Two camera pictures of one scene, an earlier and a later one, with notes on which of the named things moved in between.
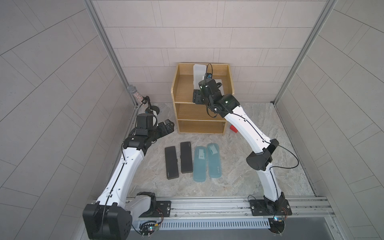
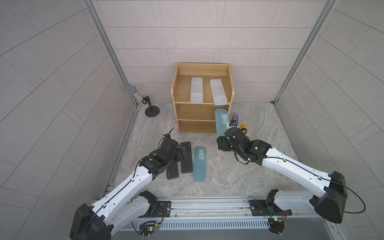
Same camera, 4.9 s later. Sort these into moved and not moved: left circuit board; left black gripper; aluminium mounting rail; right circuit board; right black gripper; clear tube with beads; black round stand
Moved: right black gripper; left black gripper
Not moved: right circuit board; aluminium mounting rail; clear tube with beads; black round stand; left circuit board
